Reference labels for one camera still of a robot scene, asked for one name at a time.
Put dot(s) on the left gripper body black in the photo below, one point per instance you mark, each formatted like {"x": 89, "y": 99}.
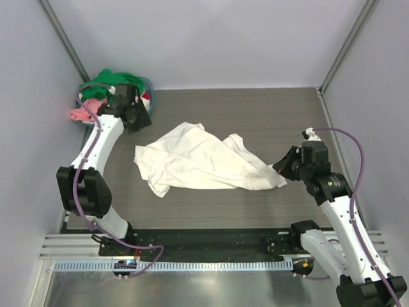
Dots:
{"x": 133, "y": 106}

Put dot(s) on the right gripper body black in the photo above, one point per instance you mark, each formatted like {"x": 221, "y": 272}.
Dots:
{"x": 305, "y": 170}

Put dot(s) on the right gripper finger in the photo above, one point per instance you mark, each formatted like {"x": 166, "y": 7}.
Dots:
{"x": 293, "y": 174}
{"x": 289, "y": 161}

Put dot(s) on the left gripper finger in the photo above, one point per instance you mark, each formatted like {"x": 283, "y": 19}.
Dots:
{"x": 131, "y": 124}
{"x": 141, "y": 117}

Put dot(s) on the teal laundry basket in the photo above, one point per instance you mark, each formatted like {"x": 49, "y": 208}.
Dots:
{"x": 148, "y": 88}

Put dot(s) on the white t-shirt robot print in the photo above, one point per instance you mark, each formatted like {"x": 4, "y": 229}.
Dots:
{"x": 189, "y": 157}

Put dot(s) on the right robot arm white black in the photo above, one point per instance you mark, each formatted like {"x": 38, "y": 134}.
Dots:
{"x": 362, "y": 278}

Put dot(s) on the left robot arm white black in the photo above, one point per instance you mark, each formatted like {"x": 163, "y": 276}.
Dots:
{"x": 82, "y": 187}

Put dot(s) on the white t-shirt in basket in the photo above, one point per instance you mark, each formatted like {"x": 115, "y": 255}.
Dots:
{"x": 146, "y": 103}

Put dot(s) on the green t-shirt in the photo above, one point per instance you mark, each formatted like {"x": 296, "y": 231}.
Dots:
{"x": 98, "y": 87}

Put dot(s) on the pink t-shirt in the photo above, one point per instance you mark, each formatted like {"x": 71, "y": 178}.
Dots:
{"x": 80, "y": 114}

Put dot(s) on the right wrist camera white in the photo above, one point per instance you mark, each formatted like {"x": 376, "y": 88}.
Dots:
{"x": 310, "y": 135}

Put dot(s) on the left aluminium corner post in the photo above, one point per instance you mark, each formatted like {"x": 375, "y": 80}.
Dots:
{"x": 62, "y": 36}

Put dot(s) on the aluminium corner post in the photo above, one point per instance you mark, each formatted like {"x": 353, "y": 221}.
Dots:
{"x": 357, "y": 27}
{"x": 62, "y": 36}

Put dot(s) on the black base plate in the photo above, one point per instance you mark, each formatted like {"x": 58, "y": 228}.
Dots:
{"x": 219, "y": 245}

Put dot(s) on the white slotted cable duct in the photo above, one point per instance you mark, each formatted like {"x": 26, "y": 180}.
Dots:
{"x": 130, "y": 266}

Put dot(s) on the right aluminium corner post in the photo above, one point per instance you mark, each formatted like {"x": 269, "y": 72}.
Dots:
{"x": 357, "y": 27}

